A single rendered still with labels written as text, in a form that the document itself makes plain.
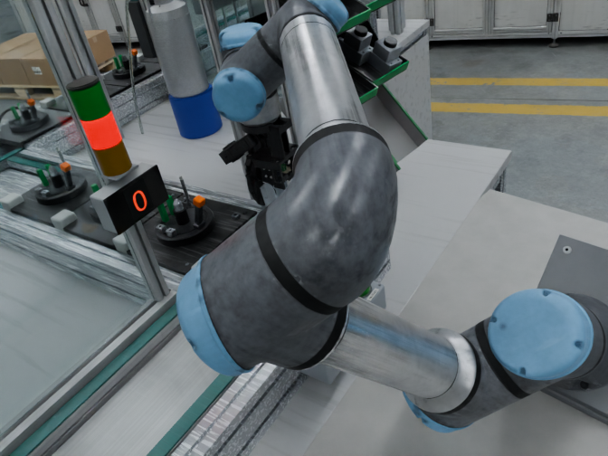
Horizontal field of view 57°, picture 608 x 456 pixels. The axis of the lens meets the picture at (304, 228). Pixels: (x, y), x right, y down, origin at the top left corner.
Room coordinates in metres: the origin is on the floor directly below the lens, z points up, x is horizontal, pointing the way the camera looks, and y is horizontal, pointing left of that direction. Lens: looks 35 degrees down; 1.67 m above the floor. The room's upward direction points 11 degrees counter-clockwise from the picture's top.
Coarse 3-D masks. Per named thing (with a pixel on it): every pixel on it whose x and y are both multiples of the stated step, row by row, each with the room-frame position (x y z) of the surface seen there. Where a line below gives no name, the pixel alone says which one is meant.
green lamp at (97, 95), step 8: (88, 88) 0.85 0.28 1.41; (96, 88) 0.86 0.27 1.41; (72, 96) 0.85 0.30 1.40; (80, 96) 0.84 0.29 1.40; (88, 96) 0.84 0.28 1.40; (96, 96) 0.85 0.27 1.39; (104, 96) 0.87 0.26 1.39; (80, 104) 0.85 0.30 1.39; (88, 104) 0.84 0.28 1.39; (96, 104) 0.85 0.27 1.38; (104, 104) 0.86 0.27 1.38; (80, 112) 0.85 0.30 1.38; (88, 112) 0.84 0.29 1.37; (96, 112) 0.85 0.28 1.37; (104, 112) 0.85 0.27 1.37; (88, 120) 0.84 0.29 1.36
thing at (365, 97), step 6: (264, 12) 1.25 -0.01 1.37; (252, 18) 1.23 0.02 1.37; (258, 18) 1.24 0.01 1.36; (264, 18) 1.25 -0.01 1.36; (348, 66) 1.18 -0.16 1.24; (354, 72) 1.17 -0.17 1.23; (354, 78) 1.17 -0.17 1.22; (360, 78) 1.15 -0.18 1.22; (360, 84) 1.15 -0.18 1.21; (366, 84) 1.14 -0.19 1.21; (372, 84) 1.13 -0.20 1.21; (360, 90) 1.14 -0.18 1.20; (366, 90) 1.14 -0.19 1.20; (372, 90) 1.11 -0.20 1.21; (360, 96) 1.12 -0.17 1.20; (366, 96) 1.10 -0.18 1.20; (372, 96) 1.12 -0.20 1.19
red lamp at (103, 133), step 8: (96, 120) 0.85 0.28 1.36; (104, 120) 0.85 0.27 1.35; (112, 120) 0.86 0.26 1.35; (88, 128) 0.85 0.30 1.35; (96, 128) 0.84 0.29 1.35; (104, 128) 0.85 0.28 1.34; (112, 128) 0.86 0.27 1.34; (88, 136) 0.85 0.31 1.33; (96, 136) 0.84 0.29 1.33; (104, 136) 0.85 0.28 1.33; (112, 136) 0.85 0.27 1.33; (120, 136) 0.87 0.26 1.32; (96, 144) 0.85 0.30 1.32; (104, 144) 0.84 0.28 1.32; (112, 144) 0.85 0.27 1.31
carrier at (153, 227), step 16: (160, 208) 1.11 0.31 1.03; (176, 208) 1.09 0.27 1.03; (192, 208) 1.15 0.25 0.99; (208, 208) 1.14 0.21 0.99; (224, 208) 1.15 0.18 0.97; (240, 208) 1.14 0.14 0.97; (144, 224) 1.16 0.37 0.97; (160, 224) 1.08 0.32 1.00; (176, 224) 1.09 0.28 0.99; (192, 224) 1.08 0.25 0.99; (208, 224) 1.07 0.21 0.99; (224, 224) 1.08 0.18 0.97; (240, 224) 1.07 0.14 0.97; (160, 240) 1.06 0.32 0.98; (176, 240) 1.03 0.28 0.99; (192, 240) 1.04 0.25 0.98; (208, 240) 1.04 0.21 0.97; (224, 240) 1.02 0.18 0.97; (160, 256) 1.01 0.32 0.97; (176, 256) 1.00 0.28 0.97; (192, 256) 0.99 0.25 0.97
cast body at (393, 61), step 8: (384, 40) 1.23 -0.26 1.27; (392, 40) 1.22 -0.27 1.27; (376, 48) 1.22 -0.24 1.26; (384, 48) 1.21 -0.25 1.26; (392, 48) 1.21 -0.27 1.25; (400, 48) 1.21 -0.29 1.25; (368, 56) 1.25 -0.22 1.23; (376, 56) 1.22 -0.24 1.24; (384, 56) 1.21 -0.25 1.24; (392, 56) 1.21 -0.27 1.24; (376, 64) 1.23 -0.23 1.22; (384, 64) 1.21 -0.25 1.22; (392, 64) 1.20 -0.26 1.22; (400, 64) 1.22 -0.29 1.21; (384, 72) 1.21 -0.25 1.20
